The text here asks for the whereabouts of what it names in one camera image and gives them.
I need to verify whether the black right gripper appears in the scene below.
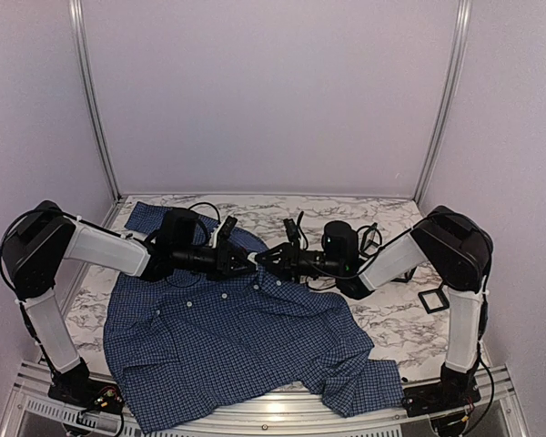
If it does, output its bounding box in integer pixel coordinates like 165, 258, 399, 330
255, 239, 343, 282

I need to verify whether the white blue round brooch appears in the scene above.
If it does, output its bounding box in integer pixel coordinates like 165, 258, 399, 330
248, 252, 258, 265

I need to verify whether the blue checked shirt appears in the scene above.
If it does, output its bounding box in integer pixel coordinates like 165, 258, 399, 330
103, 201, 404, 434

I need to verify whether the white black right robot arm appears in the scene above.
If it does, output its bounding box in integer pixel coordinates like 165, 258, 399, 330
255, 206, 493, 408

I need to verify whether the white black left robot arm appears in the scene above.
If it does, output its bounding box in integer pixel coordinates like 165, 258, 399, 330
0, 200, 257, 405

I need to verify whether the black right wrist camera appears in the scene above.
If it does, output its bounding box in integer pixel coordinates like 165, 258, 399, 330
283, 218, 300, 244

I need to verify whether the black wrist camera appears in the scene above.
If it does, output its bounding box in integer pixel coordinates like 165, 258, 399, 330
283, 218, 300, 244
213, 216, 238, 246

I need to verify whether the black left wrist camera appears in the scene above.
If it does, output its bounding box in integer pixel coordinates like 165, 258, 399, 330
213, 216, 238, 246

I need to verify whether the black frame stand far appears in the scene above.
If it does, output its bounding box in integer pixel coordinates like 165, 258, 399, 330
357, 222, 383, 255

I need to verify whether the black frame stand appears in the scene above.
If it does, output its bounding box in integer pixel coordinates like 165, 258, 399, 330
418, 288, 450, 314
357, 222, 383, 255

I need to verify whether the black frame stand near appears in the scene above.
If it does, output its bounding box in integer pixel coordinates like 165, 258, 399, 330
418, 288, 450, 314

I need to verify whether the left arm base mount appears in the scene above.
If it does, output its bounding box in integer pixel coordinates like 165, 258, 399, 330
48, 359, 125, 414

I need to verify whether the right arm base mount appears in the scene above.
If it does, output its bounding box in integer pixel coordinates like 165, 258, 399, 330
401, 363, 481, 417

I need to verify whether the aluminium front rail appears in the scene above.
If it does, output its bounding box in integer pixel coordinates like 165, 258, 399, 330
0, 361, 530, 436

